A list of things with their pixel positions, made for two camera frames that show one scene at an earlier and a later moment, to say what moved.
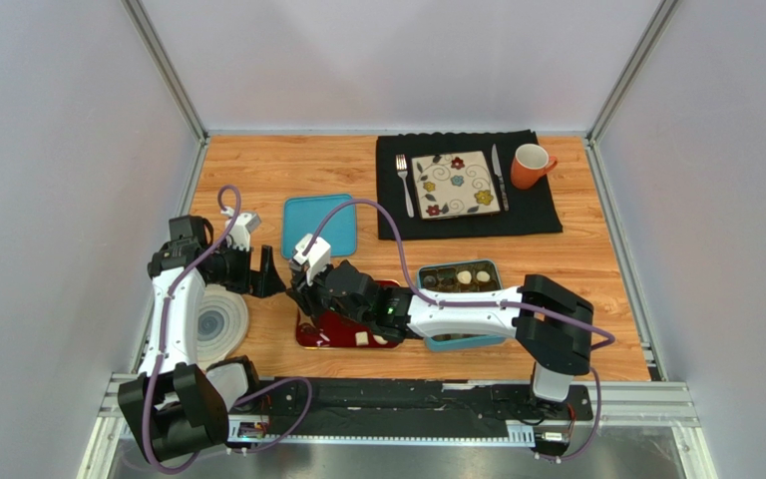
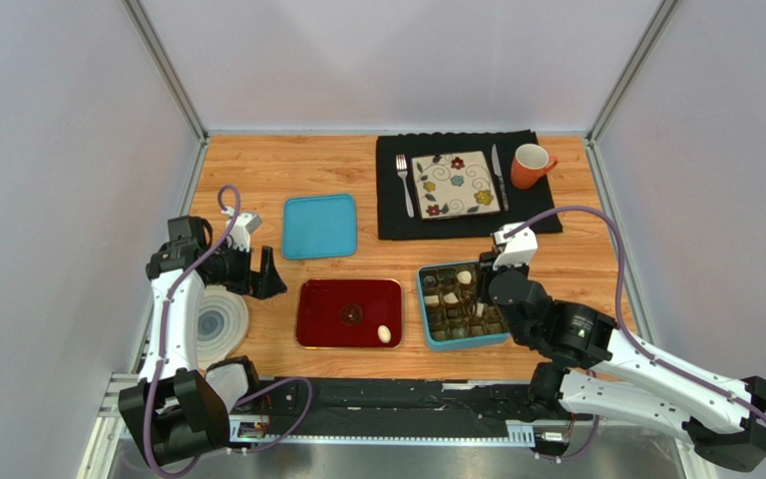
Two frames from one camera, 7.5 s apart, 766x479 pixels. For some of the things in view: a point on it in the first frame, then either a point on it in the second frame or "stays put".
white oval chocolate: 464,276 stays put
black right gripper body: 310,300 to 487,269
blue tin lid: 303,215 stays put
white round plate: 221,327 stays put
